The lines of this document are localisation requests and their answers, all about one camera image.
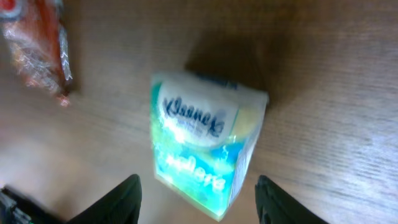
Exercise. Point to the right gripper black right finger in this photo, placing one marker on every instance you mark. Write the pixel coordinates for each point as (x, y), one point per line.
(276, 206)

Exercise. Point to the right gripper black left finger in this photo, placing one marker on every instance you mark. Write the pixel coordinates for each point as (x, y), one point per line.
(119, 206)

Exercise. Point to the teal Kleenex tissue pack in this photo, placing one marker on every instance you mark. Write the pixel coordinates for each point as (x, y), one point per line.
(204, 132)

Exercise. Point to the red chocolate bar wrapper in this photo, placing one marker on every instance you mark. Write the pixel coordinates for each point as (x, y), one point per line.
(34, 32)

